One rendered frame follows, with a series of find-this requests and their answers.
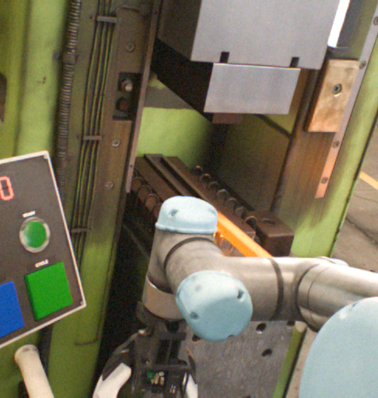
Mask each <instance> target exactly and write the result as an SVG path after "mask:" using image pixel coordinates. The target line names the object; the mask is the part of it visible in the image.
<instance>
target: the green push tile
mask: <svg viewBox="0 0 378 398"><path fill-rule="evenodd" d="M23 276H25V278H24V279H26V282H25V283H26V286H27V289H28V292H29V295H30V301H31V305H32V308H33V314H34V317H35V319H41V318H43V317H45V316H48V315H50V314H52V313H54V312H57V311H58V310H59V309H63V308H64V307H66V306H68V305H71V304H72V297H71V292H70V289H69V286H68V280H67V277H66V273H65V267H64V264H63V262H57V263H55V264H51V265H48V266H46V267H45V268H42V269H40V270H38V271H34V272H31V273H29V274H26V275H23Z"/></svg>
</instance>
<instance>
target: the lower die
mask: <svg viewBox="0 0 378 398"><path fill-rule="evenodd" d="M151 157H163V158H164V159H165V160H166V161H167V162H168V163H169V164H170V165H171V166H172V167H173V168H174V169H175V171H176V172H177V173H178V174H179V175H180V176H181V177H182V178H183V179H184V180H185V181H186V182H187V183H189V184H190V185H191V187H192V188H193V189H194V190H195V191H196V192H197V193H198V194H199V195H200V196H201V197H202V198H203V199H204V200H205V201H206V202H207V203H209V204H210V205H211V206H212V207H213V208H214V209H215V210H216V211H219V212H220V213H221V214H222V215H224V216H225V217H226V218H227V219H228V220H230V221H231V222H232V223H233V224H235V226H236V227H237V228H238V229H240V230H241V231H242V232H243V233H245V234H246V235H247V236H248V237H250V238H251V239H252V240H254V235H255V231H254V230H253V229H252V228H251V227H250V226H249V225H248V224H247V223H246V222H245V225H243V219H242V218H241V217H240V216H239V215H238V214H237V213H236V214H235V215H234V214H233V212H234V210H233V209H232V208H231V207H229V206H228V205H227V204H226V206H224V205H223V203H224V201H223V200H222V199H221V198H220V197H218V196H217V197H214V196H215V193H214V192H213V191H212V190H211V189H210V188H209V189H206V187H207V184H206V183H205V182H204V181H203V180H202V179H201V180H198V178H199V176H198V175H196V174H195V173H194V172H193V173H191V169H190V168H189V167H188V166H186V165H185V164H184V163H183V162H182V161H181V160H180V159H179V158H178V157H177V156H164V155H163V154H143V157H135V163H134V168H133V169H135V170H136V172H137V176H140V177H141V178H143V180H144V184H147V185H149V186H150V187H151V188H152V194H156V195H158V196H159V202H160V203H164V202H165V201H167V200H168V199H170V198H172V197H188V196H187V195H186V194H185V193H184V192H183V191H182V190H181V189H180V188H179V187H178V186H177V185H176V184H175V182H174V181H173V180H172V179H171V178H170V177H169V176H168V175H167V174H166V173H165V172H164V171H163V170H162V169H161V168H160V167H159V165H158V164H157V163H156V162H155V161H154V160H153V159H152V158H151ZM141 184H142V182H141V180H140V179H136V180H134V181H133V182H132V185H131V194H130V199H129V202H130V204H129V205H130V208H131V209H132V210H133V208H134V203H135V195H136V191H137V189H138V188H139V187H140V186H141ZM148 195H149V189H148V188H142V189H141V190H140V191H139V193H138V202H137V206H136V215H137V216H138V218H139V219H140V218H141V213H142V205H143V201H144V198H145V197H147V196H148ZM154 205H156V197H150V198H149V199H148V200H147V203H146V208H145V211H144V216H143V223H144V226H145V227H146V228H147V229H148V228H149V221H150V217H151V213H152V208H153V206H154ZM161 207H162V206H158V207H157V208H156V209H155V211H154V215H153V220H152V228H151V230H152V232H151V233H152V236H153V237H154V238H155V234H156V223H157V222H158V219H159V213H160V210H161ZM216 228H217V227H216ZM220 235H221V231H220V230H219V229H218V228H217V232H216V233H215V235H214V240H215V242H216V244H217V246H218V247H219V249H220V250H221V251H222V254H223V255H224V256H226V257H245V255H244V254H243V253H241V252H240V251H239V250H238V249H237V248H236V247H235V246H234V245H233V244H232V243H231V242H230V241H229V240H226V239H225V238H224V237H220Z"/></svg>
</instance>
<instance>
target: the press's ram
mask: <svg viewBox="0 0 378 398"><path fill-rule="evenodd" d="M340 4H341V0H160V5H159V15H158V19H157V25H156V33H155V37H156V38H158V39H159V40H161V41H163V42H164V43H166V44H168V45H169V46H171V48H173V49H174V50H175V51H177V52H178V53H180V54H182V55H183V56H185V57H186V58H188V59H190V60H191V61H198V62H199V61H208V63H212V62H219V61H220V60H222V61H224V62H225V63H230V64H242V65H263V66H273V67H284V68H289V66H290V65H291V66H292V67H294V68H305V69H316V70H320V68H321V66H322V63H323V60H324V55H325V51H326V50H327V46H328V43H329V40H330V37H331V31H332V28H334V22H335V20H336V16H337V14H338V8H340Z"/></svg>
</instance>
